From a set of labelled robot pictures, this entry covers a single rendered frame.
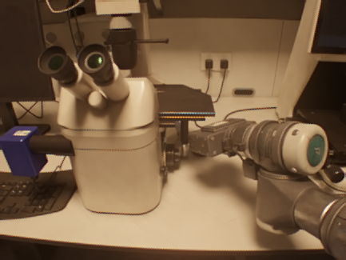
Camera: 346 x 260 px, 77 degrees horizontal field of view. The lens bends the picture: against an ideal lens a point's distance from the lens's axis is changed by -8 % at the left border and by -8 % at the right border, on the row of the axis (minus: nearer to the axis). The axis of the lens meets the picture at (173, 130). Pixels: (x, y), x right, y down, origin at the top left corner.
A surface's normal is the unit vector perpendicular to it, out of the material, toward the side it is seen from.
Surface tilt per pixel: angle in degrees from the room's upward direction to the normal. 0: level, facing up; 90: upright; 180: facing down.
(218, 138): 70
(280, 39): 90
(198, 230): 0
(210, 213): 0
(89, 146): 90
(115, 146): 90
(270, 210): 83
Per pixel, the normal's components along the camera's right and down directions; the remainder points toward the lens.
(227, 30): -0.06, 0.48
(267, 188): -0.94, 0.05
